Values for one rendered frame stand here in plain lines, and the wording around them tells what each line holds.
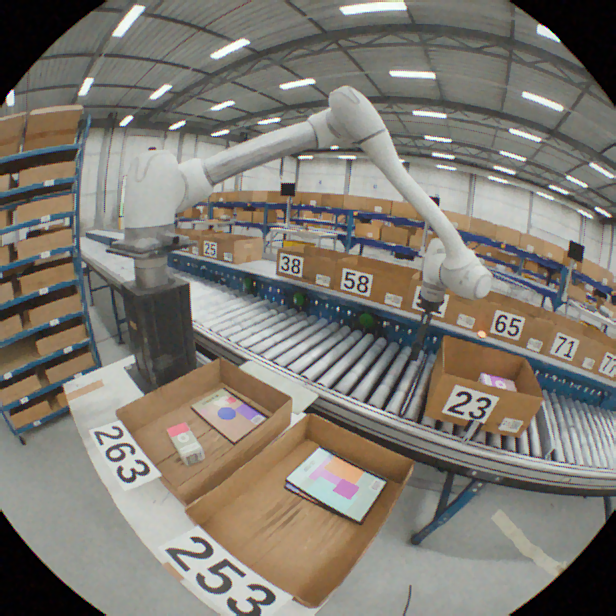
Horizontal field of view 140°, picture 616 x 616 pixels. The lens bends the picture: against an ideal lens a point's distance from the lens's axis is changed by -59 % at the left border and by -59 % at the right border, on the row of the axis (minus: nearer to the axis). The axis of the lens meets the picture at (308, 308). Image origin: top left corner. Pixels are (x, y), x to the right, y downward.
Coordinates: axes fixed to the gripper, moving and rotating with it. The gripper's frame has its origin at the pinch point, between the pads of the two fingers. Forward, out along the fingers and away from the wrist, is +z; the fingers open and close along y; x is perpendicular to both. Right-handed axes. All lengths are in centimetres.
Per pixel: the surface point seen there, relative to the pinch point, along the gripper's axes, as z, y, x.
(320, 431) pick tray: 5, 51, -12
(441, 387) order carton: -1.6, 23.0, 12.3
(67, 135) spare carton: -98, 83, -175
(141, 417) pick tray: 7, 80, -50
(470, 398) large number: -0.6, 22.2, 22.7
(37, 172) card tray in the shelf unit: -75, 101, -165
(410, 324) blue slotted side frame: 0.2, -22.8, -7.9
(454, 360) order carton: 2.7, -6.2, 16.0
